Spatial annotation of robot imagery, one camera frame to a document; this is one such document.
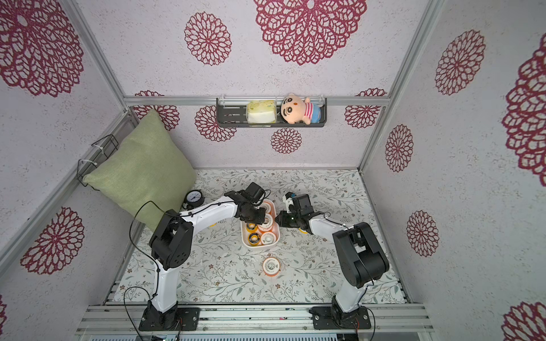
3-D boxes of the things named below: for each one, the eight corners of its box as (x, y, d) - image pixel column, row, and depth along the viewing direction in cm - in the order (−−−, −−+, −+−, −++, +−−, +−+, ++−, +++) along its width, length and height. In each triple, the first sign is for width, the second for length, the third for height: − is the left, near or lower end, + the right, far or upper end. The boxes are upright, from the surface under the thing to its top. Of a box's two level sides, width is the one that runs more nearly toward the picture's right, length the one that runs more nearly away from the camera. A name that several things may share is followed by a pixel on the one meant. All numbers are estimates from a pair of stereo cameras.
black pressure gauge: (185, 209, 106) (183, 205, 103) (190, 194, 112) (188, 190, 109) (201, 209, 106) (200, 205, 103) (205, 194, 112) (204, 190, 109)
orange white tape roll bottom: (262, 276, 85) (262, 274, 83) (263, 259, 90) (262, 256, 88) (280, 276, 85) (280, 274, 83) (280, 259, 90) (280, 256, 88)
